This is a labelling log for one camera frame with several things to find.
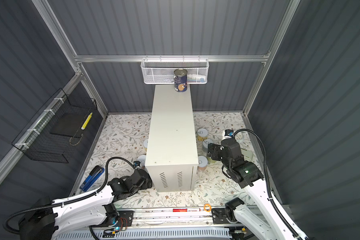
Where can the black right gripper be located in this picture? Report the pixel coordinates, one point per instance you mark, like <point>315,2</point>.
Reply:
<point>216,148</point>

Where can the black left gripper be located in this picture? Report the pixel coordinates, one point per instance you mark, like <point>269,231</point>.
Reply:
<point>148,183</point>

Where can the dark blue tin can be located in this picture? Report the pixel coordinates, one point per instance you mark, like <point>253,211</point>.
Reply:
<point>180,80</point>

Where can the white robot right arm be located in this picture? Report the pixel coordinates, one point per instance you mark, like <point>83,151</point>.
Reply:
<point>276,224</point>

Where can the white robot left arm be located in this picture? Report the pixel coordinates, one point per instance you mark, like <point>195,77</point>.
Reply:
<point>95,209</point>

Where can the white metal cabinet counter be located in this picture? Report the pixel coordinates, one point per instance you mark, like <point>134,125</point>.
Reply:
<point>172,156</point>

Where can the can with pull tab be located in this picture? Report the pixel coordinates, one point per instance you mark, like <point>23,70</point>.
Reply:
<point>202,134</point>
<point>206,143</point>

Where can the pink label can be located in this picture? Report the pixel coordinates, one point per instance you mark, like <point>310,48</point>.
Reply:
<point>142,160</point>
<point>203,163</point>

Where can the pink label can left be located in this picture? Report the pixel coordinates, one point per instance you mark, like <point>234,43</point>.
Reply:
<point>142,160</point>

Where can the white round clock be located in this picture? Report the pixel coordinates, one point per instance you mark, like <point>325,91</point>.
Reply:
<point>240,137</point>

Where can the pale green square dish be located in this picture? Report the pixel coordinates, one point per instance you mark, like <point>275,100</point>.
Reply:
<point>248,155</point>

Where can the blue stapler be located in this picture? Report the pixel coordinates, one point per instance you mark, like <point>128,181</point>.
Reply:
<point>95,173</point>

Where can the yellow highlighter pen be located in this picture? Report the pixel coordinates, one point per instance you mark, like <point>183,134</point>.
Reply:
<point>86,122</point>

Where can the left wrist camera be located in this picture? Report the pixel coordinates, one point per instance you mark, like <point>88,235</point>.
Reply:
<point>137,164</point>

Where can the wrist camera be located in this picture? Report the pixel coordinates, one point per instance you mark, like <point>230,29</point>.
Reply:
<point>227,134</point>
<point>137,164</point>

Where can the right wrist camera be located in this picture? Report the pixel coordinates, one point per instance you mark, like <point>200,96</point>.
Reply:
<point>227,134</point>

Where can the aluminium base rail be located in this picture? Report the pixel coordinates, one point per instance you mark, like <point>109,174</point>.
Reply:
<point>177,217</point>

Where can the white wire mesh basket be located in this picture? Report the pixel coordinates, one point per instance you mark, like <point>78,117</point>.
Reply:
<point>160,72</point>

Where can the black wire wall basket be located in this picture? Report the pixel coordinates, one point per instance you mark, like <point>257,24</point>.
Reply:
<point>56,133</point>

